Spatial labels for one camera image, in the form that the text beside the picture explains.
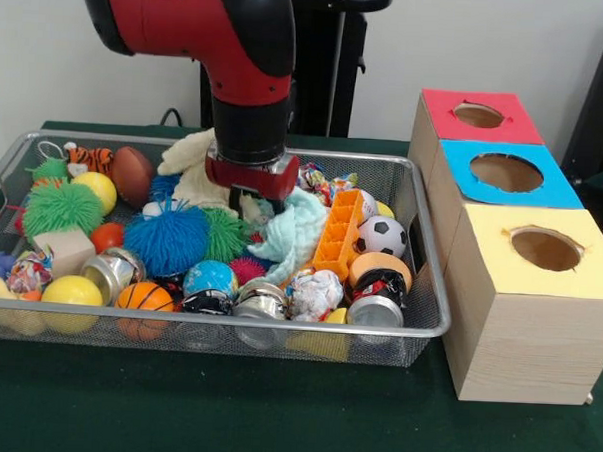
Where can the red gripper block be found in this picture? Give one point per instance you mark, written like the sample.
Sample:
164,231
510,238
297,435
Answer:
252,176

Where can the light green spiky ball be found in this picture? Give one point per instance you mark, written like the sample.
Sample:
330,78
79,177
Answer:
226,235

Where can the small blue globe ball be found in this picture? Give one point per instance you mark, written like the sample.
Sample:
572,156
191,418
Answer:
210,278

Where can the silver drink can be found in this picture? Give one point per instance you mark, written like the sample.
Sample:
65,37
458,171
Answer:
261,302

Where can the yellow smiley ball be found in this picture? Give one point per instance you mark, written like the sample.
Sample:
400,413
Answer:
72,294

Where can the small soccer ball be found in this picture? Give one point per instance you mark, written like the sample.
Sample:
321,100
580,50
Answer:
381,237

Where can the small brown football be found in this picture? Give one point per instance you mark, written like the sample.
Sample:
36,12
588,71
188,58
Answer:
134,176

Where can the small orange basketball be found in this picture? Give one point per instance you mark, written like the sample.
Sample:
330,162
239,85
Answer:
144,301

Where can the large green spiky ball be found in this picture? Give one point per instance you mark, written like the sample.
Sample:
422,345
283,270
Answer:
62,208

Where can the crushed shiny silver can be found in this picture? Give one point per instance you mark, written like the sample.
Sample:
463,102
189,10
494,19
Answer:
109,271

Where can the black drink can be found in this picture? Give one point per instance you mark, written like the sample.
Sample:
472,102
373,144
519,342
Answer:
376,299

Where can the shallow clear mesh bin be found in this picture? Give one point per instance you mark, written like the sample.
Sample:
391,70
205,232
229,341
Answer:
409,291

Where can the plain blue spiky ball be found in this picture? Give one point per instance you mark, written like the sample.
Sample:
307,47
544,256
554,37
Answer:
166,240

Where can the long orange toy brick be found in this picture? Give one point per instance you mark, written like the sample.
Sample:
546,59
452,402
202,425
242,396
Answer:
339,233

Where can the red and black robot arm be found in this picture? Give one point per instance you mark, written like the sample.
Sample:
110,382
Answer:
219,52

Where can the wooden box with three holes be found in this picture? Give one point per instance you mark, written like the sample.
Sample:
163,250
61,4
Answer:
516,346

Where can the cream yellow knitted cloth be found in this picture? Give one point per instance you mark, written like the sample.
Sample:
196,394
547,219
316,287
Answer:
199,176

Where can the pale blue waffle cloth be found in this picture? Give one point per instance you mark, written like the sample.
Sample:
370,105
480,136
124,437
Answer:
296,236

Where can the dark green table cloth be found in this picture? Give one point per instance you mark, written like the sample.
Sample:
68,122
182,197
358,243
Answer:
273,415

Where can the striped orange tiger toy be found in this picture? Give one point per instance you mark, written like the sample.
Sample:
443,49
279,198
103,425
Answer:
89,159

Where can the plain red ball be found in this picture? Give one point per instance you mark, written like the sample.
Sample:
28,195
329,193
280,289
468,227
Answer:
106,237

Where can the plain wooden cube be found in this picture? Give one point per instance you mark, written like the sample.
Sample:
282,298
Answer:
65,251

